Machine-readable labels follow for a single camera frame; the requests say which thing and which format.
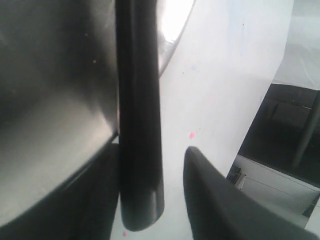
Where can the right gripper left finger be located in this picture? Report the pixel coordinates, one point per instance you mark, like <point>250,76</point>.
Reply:
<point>82,209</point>

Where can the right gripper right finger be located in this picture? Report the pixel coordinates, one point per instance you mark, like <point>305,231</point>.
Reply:
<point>218,211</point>

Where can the black knife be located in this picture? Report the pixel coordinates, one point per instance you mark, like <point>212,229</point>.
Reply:
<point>140,141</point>

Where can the round steel plate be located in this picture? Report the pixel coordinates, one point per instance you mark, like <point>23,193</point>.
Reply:
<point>59,90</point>

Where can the white backdrop curtain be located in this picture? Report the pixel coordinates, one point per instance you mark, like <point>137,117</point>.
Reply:
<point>300,66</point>

